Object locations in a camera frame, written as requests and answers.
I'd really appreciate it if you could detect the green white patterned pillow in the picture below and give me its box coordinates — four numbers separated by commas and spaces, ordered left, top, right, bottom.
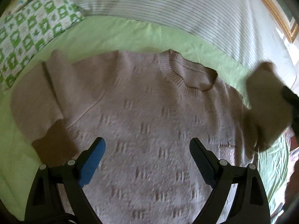
1, 0, 84, 91

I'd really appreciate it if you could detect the white striped duvet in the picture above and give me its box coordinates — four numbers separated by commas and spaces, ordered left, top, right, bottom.
71, 0, 296, 86

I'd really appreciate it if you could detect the light green bed sheet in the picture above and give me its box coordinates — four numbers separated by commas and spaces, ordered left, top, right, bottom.
1, 16, 289, 220

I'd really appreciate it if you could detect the gold framed wall picture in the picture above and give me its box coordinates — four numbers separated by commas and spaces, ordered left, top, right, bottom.
261, 0, 298, 43

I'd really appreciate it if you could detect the beige knit sweater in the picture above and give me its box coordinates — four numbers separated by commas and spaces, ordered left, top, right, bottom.
10, 50, 292, 223

